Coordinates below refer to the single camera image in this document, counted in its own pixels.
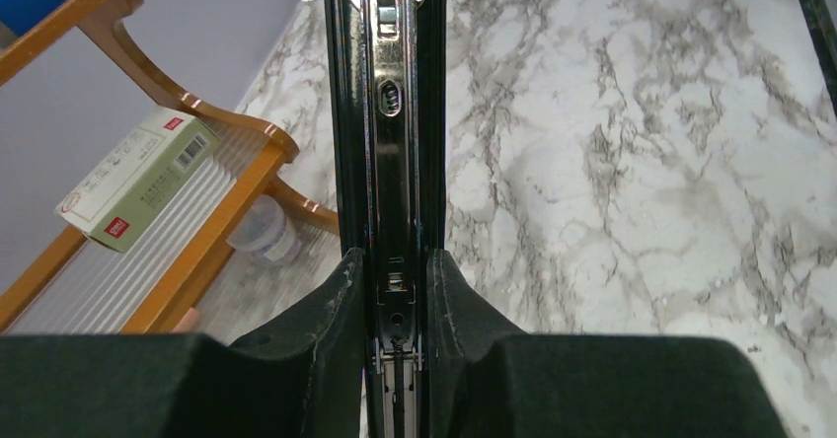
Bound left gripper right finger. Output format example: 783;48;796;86
425;250;786;437

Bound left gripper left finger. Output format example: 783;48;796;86
1;249;364;437

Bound black stapler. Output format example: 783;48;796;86
324;0;446;437

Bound white green staples carton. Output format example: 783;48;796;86
55;107;220;254

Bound clear plastic jar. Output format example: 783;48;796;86
227;194;301;267

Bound orange wooden shelf rack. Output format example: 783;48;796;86
1;0;338;334

